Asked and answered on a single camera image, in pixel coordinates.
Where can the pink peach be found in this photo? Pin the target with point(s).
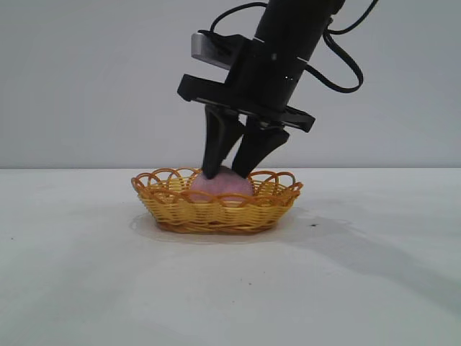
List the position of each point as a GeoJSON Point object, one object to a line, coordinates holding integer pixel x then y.
{"type": "Point", "coordinates": [230, 185]}

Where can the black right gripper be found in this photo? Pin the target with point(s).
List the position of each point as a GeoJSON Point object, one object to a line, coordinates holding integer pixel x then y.
{"type": "Point", "coordinates": [266, 83]}

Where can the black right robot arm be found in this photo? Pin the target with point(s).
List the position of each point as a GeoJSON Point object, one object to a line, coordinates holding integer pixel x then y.
{"type": "Point", "coordinates": [291, 25]}

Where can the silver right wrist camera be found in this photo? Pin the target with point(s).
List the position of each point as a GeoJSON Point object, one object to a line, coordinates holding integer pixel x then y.
{"type": "Point", "coordinates": [205, 48]}

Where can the yellow woven plastic basket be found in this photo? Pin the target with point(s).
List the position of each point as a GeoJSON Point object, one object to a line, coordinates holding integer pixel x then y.
{"type": "Point", "coordinates": [216, 218]}

